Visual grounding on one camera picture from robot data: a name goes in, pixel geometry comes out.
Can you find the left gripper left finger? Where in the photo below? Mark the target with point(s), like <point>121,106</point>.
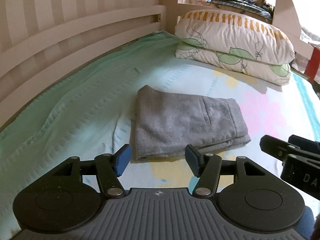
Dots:
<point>72,193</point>

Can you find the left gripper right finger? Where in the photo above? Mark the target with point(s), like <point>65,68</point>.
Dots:
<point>244,193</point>

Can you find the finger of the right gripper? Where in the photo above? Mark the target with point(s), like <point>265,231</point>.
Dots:
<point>275,147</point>
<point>305,144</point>

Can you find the grey speckled pants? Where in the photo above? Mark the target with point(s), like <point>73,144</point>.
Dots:
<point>167,122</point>

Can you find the lower leaf print pillow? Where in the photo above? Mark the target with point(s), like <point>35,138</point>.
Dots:
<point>276,74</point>

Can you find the leaf print pillow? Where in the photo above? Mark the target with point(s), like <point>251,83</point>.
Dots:
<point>276,74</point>
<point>234,33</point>

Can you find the floral bed blanket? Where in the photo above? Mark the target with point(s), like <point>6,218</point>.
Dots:
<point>93,112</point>

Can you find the upper leaf print pillow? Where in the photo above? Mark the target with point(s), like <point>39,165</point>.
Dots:
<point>234,33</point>

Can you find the red bed post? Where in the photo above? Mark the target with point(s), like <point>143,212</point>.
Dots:
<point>313,65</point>

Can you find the wooden bed side rail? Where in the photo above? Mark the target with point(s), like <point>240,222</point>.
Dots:
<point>53,73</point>

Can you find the wooden bed headboard post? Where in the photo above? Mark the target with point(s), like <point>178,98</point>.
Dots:
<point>169,16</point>

